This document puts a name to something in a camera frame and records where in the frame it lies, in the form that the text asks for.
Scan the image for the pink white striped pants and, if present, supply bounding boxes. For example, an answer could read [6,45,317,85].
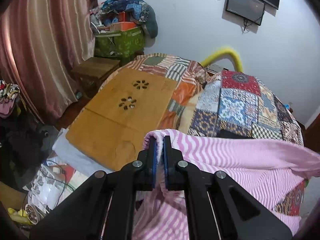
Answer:
[132,129,319,239]

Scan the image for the grey folded cloth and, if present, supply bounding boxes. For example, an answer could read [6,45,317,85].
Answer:
[52,128,113,177]

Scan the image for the black folded garment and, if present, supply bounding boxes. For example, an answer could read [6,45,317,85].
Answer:
[216,129,252,139]

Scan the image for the wooden lap desk board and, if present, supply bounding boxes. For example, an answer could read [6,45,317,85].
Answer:
[66,68,177,171]

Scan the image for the small wooden stool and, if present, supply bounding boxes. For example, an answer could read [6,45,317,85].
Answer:
[72,57,120,98]

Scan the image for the green storage bag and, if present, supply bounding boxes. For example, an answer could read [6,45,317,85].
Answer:
[94,27,145,57]

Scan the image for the orange cardboard box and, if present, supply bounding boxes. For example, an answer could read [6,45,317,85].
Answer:
[109,22,137,31]

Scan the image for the red striped curtain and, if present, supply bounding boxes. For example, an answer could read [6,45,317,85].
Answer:
[1,0,98,122]

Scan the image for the pile of patterned clothes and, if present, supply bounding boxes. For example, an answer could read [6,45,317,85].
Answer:
[90,0,158,39]

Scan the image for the yellow foam padded rail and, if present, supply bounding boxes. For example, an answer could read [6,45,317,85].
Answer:
[200,47,244,73]

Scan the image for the small black wall monitor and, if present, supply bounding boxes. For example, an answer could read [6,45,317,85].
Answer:
[226,0,265,26]

